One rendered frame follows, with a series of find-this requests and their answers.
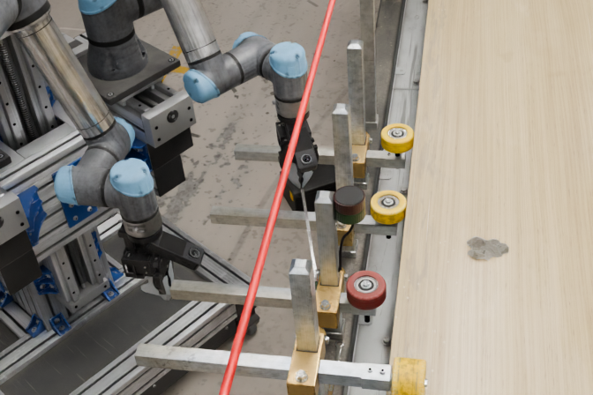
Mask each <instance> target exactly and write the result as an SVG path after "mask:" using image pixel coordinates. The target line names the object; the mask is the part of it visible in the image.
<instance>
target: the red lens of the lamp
mask: <svg viewBox="0 0 593 395"><path fill-rule="evenodd" d="M343 187H347V186H343ZM343 187H341V188H343ZM353 187H356V186H353ZM357 188H358V187H357ZM339 189H340V188H339ZM339 189H338V190H339ZM359 189H360V188H359ZM360 190H361V191H362V192H364V191H363V190H362V189H360ZM336 192H337V191H336ZM334 208H335V210H336V211H337V212H339V213H341V214H344V215H354V214H358V213H360V212H361V211H362V210H363V209H364V208H365V194H364V198H363V200H362V201H361V202H360V203H358V204H356V205H349V206H347V205H341V204H339V203H338V202H337V201H336V200H335V193H334Z"/></svg>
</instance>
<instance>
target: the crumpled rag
mask: <svg viewBox="0 0 593 395"><path fill-rule="evenodd" d="M467 245H468V246H470V247H471V250H469V251H468V253H467V254H468V255H469V256H471V257H473V258H476V259H479V258H481V259H485V260H487V261H489V260H490V258H492V257H502V255H503V254H508V252H509V247H508V246H507V244H506V243H502V242H500V241H499V240H498V239H491V240H485V239H483V238H481V237H479V236H474V237H472V238H471V239H469V240H468V241H467Z"/></svg>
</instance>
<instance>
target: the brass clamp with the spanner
mask: <svg viewBox="0 0 593 395"><path fill-rule="evenodd" d="M345 281H348V274H345V270H344V269H343V268H342V270H341V271H340V277H339V282H338V286H330V285H321V281H320V274H319V282H318V285H317V290H316V302H317V311H318V321H319V327H322V328H333V329H337V328H338V324H339V319H340V314H341V313H340V298H341V293H344V288H345V285H344V282H345ZM323 300H328V301H329V303H330V305H331V307H330V309H328V310H323V309H321V308H320V304H321V302H322V301H323Z"/></svg>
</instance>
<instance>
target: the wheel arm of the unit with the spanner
mask: <svg viewBox="0 0 593 395"><path fill-rule="evenodd" d="M248 289H249V286H247V285H237V284H225V283H213V282H202V281H190V280H179V279H173V282H172V285H171V287H170V290H169V291H170V294H171V298H172V299H176V300H186V301H197V302H218V303H229V304H241V305H244V302H245V298H246V295H247V292H248ZM253 306H262V307H274V308H284V309H293V308H292V301H291V292H290V288H281V287H258V290H257V293H256V297H255V300H254V303H253ZM376 312H377V308H376V309H370V310H362V309H357V308H355V307H353V306H352V305H351V304H350V303H349V301H348V298H347V293H341V298H340V313H350V314H352V315H364V316H376Z"/></svg>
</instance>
